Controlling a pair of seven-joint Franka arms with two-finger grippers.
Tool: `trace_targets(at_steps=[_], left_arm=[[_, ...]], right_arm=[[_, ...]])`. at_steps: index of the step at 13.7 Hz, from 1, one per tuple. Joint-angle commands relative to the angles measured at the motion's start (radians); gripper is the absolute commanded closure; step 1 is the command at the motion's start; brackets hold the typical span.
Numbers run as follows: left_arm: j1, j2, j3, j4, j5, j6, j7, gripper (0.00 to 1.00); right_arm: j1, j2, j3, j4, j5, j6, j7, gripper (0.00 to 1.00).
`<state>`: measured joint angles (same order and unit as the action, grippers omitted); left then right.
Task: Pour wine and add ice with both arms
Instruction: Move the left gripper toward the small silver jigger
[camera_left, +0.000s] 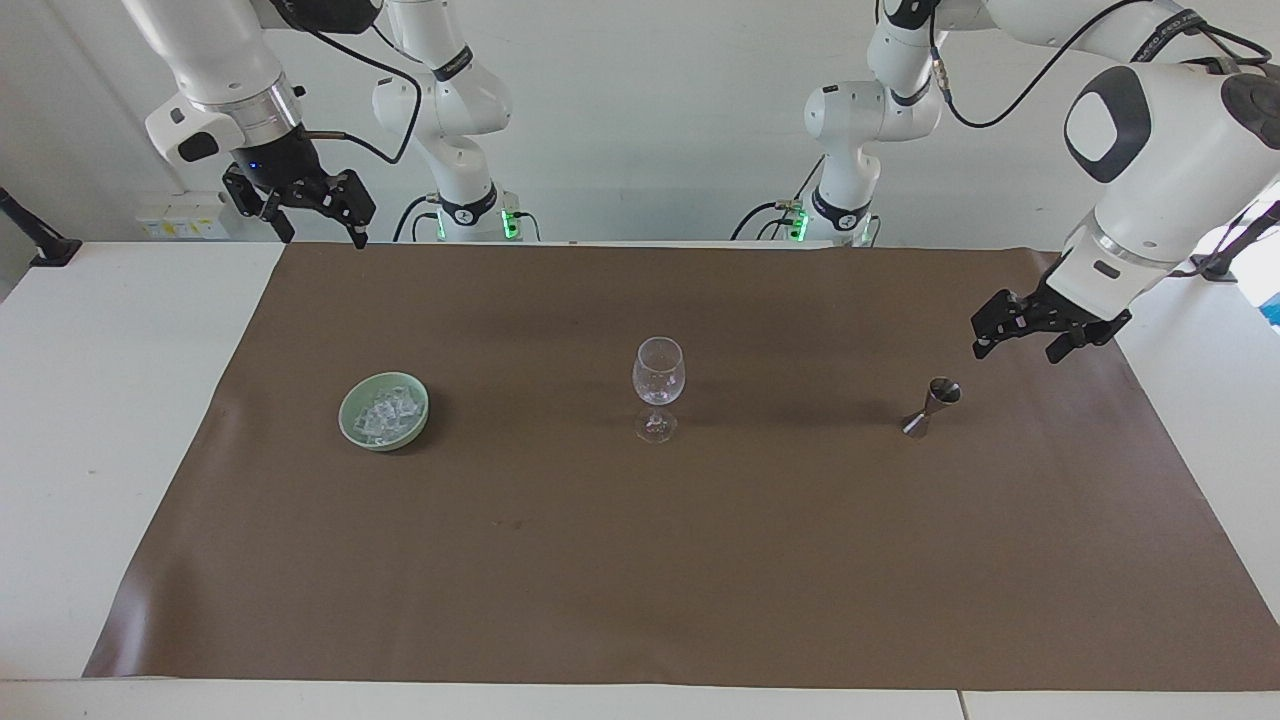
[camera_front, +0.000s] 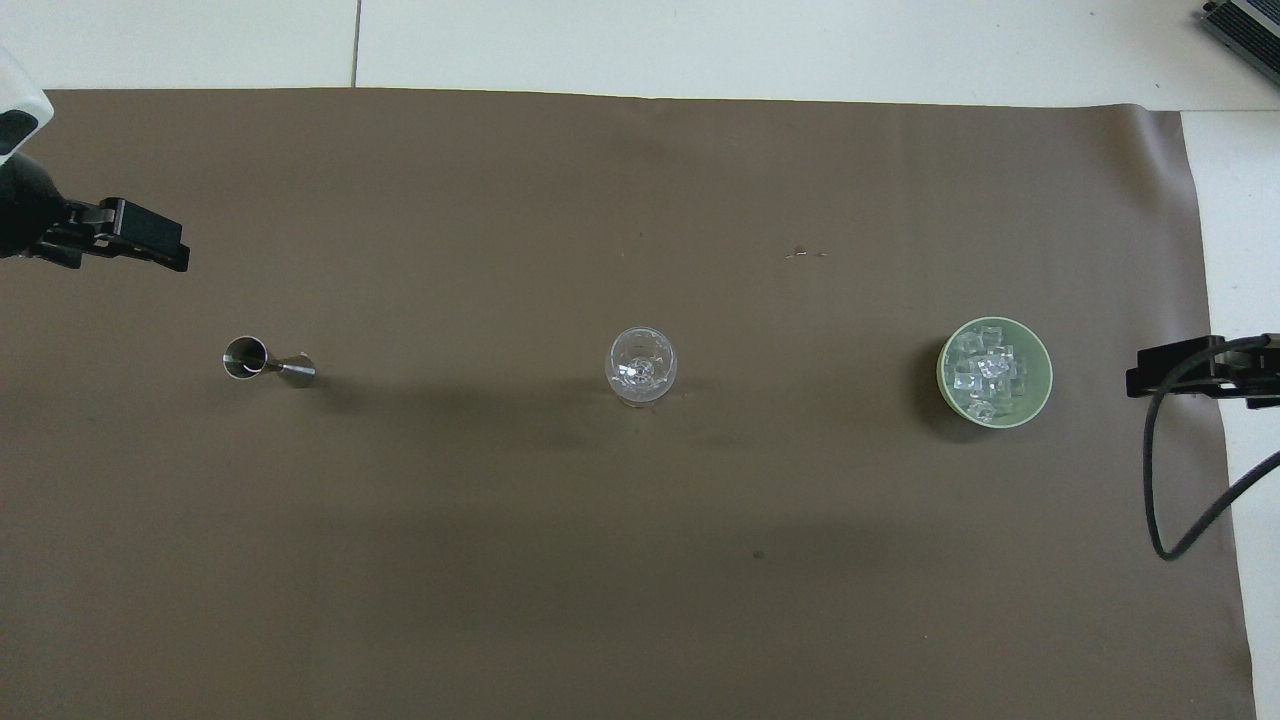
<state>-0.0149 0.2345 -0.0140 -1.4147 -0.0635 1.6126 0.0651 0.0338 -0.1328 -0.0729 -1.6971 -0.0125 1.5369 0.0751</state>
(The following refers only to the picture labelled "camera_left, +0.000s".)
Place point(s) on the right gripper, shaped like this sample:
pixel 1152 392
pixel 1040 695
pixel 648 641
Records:
pixel 278 160

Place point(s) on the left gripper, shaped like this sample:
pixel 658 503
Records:
pixel 1050 300

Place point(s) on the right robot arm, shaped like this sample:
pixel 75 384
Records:
pixel 205 55

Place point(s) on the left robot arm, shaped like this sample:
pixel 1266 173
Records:
pixel 1160 130

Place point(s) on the clear ice cube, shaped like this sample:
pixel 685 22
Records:
pixel 376 408
pixel 400 400
pixel 383 430

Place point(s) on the clear wine glass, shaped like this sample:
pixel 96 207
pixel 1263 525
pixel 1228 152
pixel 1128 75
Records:
pixel 658 375

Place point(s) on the metal jigger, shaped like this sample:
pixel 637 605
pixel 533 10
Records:
pixel 936 400

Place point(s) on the black stand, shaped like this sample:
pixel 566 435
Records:
pixel 40 245
pixel 1222 255

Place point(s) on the green ceramic bowl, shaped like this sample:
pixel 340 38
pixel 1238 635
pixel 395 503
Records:
pixel 350 425

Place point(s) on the white wall socket box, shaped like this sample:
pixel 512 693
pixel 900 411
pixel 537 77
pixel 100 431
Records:
pixel 185 215

